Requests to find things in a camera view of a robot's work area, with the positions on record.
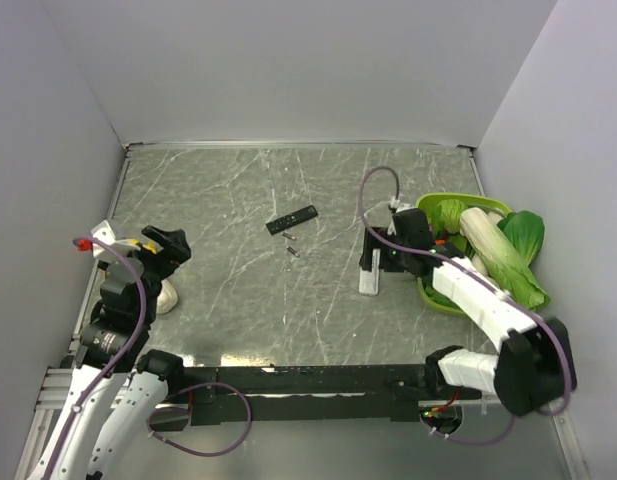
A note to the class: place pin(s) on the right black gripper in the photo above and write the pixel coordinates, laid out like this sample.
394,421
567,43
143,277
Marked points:
371,242

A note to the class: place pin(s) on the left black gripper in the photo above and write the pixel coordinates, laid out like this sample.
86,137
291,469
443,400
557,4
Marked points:
175,249

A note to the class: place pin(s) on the white remote control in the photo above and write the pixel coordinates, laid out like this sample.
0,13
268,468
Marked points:
369,282

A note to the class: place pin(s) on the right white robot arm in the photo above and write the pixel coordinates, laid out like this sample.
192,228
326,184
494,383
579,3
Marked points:
532,365

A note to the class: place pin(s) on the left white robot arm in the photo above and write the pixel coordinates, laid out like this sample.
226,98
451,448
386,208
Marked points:
112,342

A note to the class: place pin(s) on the yellow cabbage toy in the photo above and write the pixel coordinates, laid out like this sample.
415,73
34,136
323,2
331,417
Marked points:
168,297

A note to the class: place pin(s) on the green plastic basket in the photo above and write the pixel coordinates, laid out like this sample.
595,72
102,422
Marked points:
428,203

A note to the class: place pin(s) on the green cabbage toy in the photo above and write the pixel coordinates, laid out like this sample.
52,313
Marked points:
445,216

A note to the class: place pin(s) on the large bok choy toy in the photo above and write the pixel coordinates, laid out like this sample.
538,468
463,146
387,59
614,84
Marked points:
503,263

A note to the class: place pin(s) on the black mounting base plate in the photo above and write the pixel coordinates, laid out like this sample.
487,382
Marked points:
216,395

